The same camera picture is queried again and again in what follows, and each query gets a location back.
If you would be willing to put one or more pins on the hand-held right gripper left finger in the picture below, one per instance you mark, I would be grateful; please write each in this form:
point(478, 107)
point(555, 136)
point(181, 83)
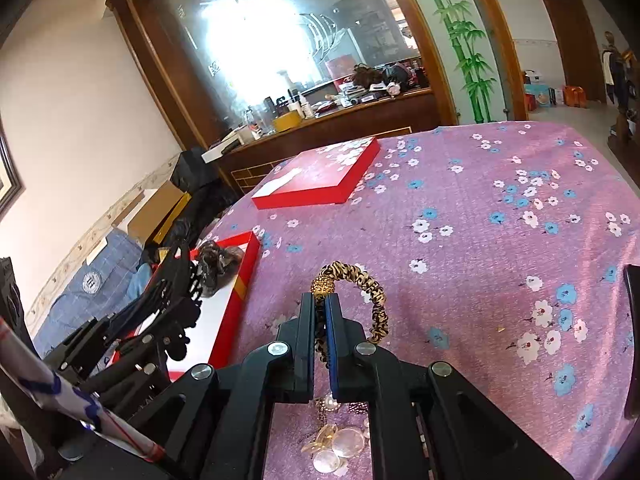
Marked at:
point(306, 340)

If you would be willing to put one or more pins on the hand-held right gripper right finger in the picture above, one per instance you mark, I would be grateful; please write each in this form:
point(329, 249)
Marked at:
point(331, 345)

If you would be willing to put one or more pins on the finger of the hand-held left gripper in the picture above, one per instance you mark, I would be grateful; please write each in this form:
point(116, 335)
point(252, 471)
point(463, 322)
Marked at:
point(150, 332)
point(160, 285)

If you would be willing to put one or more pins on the black hair claw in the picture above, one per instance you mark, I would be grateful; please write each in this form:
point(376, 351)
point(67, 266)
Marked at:
point(186, 332)

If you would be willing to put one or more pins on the leopard print scrunchie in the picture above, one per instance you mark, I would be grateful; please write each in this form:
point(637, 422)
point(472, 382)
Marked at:
point(372, 300)

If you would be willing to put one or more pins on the red jewelry box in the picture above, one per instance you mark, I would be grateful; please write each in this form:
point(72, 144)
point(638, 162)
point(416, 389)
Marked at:
point(220, 320)

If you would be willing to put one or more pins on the gold shell disc jewelry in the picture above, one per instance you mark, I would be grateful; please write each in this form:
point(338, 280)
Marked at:
point(332, 442)

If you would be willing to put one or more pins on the striped paper-wrapped stick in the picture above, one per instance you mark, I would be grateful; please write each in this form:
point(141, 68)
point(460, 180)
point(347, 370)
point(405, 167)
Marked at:
point(75, 395)

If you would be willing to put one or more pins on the grey organza scrunchie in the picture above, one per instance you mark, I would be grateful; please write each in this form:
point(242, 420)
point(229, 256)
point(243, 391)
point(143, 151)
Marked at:
point(217, 265)

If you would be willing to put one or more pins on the blue plaid bag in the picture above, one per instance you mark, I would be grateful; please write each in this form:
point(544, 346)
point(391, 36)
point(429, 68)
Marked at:
point(85, 285)

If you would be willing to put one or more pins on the open cardboard box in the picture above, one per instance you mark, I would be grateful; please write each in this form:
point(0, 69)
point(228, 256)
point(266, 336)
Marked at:
point(157, 210)

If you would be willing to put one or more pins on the black bag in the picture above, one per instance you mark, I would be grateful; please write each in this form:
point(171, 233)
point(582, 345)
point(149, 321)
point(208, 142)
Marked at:
point(200, 180)

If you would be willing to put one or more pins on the flat white box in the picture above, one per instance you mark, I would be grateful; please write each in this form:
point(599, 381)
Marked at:
point(227, 146)

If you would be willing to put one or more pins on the red floral box lid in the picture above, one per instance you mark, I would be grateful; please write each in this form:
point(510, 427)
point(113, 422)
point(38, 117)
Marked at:
point(310, 180)

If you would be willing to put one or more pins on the yellow box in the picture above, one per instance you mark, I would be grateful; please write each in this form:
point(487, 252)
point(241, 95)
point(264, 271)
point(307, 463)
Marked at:
point(288, 121)

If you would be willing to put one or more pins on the wooden-framed etched glass partition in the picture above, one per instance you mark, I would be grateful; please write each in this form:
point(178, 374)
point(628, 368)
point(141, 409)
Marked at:
point(300, 35)

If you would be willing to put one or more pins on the brown wooden door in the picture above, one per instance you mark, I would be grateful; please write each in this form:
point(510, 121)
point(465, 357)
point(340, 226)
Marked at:
point(572, 40)

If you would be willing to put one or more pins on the framed wall picture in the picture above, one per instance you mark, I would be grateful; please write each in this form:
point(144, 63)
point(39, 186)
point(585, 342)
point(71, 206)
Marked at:
point(7, 175)

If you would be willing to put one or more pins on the bamboo wall painting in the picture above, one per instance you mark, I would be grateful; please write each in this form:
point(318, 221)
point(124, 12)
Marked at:
point(462, 45)

